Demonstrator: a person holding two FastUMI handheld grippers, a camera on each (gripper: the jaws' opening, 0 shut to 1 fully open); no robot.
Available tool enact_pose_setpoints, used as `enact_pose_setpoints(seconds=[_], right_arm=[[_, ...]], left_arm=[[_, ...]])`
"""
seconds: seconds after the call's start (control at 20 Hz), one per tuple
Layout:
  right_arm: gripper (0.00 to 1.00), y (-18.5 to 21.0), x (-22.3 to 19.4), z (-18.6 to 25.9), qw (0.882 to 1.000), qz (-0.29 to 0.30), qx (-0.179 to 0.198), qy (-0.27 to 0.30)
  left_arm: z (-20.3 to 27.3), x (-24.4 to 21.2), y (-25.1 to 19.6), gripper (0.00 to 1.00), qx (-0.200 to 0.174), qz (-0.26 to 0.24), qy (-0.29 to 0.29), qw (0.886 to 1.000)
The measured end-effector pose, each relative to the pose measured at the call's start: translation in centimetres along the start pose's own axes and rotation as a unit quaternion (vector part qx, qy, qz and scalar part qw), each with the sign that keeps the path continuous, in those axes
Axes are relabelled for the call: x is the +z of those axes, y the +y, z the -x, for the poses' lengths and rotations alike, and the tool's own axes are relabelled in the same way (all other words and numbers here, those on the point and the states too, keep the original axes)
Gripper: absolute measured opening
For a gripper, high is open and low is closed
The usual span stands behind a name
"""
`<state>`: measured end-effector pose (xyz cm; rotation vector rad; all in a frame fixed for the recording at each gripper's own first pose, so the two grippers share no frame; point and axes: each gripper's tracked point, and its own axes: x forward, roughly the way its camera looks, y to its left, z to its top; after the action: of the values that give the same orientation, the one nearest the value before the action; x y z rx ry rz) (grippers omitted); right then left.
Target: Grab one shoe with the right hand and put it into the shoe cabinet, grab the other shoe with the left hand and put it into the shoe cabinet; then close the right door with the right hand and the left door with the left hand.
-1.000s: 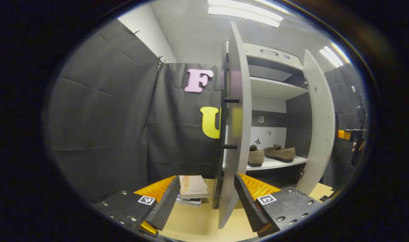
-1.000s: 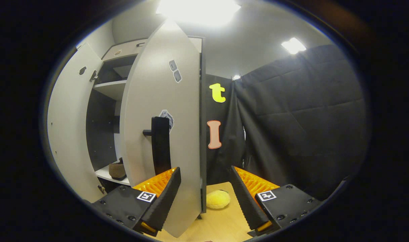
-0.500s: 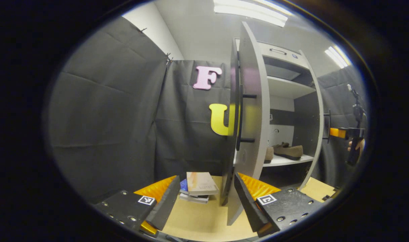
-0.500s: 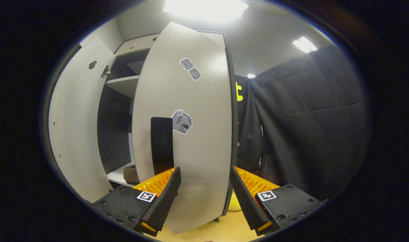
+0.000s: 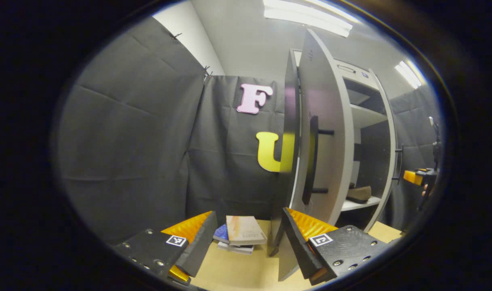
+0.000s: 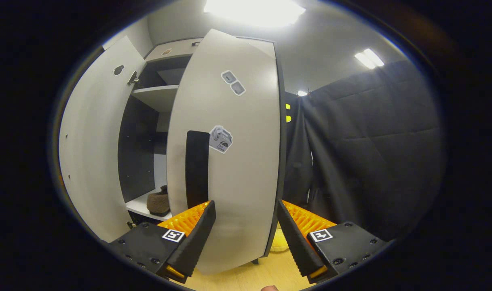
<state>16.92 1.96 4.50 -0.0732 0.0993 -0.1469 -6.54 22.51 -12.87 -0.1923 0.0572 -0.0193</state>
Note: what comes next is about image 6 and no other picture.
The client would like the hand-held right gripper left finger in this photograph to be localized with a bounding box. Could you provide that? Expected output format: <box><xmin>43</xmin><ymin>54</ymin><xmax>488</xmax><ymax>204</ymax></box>
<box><xmin>107</xmin><ymin>200</ymin><xmax>217</xmax><ymax>284</ymax></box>

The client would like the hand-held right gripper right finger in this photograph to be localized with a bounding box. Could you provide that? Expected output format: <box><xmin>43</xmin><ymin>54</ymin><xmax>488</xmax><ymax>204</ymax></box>
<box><xmin>277</xmin><ymin>199</ymin><xmax>392</xmax><ymax>285</ymax></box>

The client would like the brown fuzzy shoe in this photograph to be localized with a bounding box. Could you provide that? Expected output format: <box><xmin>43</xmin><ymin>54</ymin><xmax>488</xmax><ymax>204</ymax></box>
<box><xmin>146</xmin><ymin>185</ymin><xmax>171</xmax><ymax>217</ymax></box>

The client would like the grey shoe cabinet door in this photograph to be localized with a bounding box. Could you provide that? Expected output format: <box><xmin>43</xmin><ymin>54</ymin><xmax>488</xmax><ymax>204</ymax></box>
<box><xmin>58</xmin><ymin>35</ymin><xmax>148</xmax><ymax>243</ymax></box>
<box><xmin>166</xmin><ymin>28</ymin><xmax>287</xmax><ymax>276</ymax></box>

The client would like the grey cabinet shelf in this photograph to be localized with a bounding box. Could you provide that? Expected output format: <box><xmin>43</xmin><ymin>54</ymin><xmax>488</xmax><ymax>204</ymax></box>
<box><xmin>131</xmin><ymin>84</ymin><xmax>180</xmax><ymax>113</ymax></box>
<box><xmin>125</xmin><ymin>190</ymin><xmax>173</xmax><ymax>221</ymax></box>

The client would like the grey cabinet drawer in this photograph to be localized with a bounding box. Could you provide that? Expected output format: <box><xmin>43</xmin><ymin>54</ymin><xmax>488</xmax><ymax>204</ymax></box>
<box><xmin>144</xmin><ymin>37</ymin><xmax>204</xmax><ymax>62</ymax></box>

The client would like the yellow soft object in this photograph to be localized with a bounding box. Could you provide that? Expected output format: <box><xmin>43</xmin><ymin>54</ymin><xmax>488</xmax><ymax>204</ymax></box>
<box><xmin>270</xmin><ymin>228</ymin><xmax>290</xmax><ymax>253</ymax></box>

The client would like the black backdrop cloth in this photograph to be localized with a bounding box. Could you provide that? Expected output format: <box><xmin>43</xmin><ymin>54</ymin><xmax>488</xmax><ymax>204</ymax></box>
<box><xmin>282</xmin><ymin>59</ymin><xmax>449</xmax><ymax>244</ymax></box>

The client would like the small ceiling light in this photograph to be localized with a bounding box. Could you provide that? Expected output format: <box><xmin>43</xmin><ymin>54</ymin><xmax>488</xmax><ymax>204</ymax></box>
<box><xmin>354</xmin><ymin>48</ymin><xmax>385</xmax><ymax>70</ymax></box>

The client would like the large ceiling light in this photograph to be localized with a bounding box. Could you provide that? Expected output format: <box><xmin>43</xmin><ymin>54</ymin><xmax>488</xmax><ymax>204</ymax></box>
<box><xmin>203</xmin><ymin>0</ymin><xmax>307</xmax><ymax>28</ymax></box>

